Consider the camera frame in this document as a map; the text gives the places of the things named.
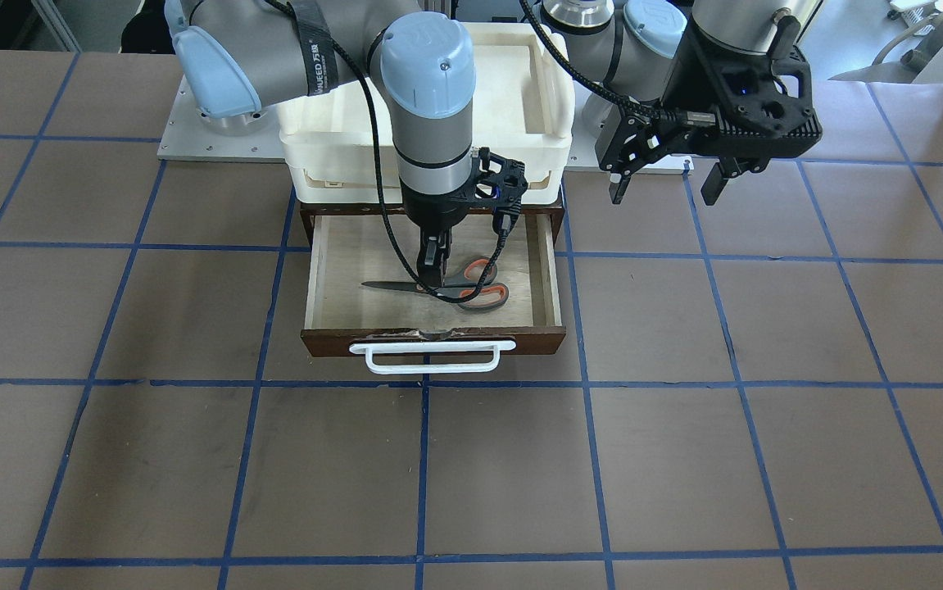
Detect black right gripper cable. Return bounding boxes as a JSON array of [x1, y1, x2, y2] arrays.
[[263, 0, 521, 305]]

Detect grey orange handled scissors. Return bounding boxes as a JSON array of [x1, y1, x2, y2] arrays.
[[362, 257, 509, 312]]

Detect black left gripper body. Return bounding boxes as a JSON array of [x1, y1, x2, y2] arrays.
[[658, 21, 823, 158]]

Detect wooden drawer with white handle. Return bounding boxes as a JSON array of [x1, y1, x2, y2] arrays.
[[301, 212, 567, 375]]

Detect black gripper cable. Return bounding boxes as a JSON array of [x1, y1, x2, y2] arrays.
[[518, 0, 718, 128], [263, 0, 521, 305]]

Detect dark brown drawer cabinet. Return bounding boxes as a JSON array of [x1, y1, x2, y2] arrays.
[[297, 190, 565, 243]]

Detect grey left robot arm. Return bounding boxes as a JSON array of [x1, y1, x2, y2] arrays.
[[524, 1, 823, 206]]

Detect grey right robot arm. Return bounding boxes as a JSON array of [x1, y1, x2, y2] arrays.
[[164, 1, 528, 290]]

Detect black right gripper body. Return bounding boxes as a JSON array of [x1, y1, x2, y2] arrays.
[[400, 147, 528, 234]]

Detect white plastic tray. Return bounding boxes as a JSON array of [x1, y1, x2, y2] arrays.
[[277, 22, 575, 206]]

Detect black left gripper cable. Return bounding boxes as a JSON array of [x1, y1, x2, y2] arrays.
[[518, 0, 718, 128]]

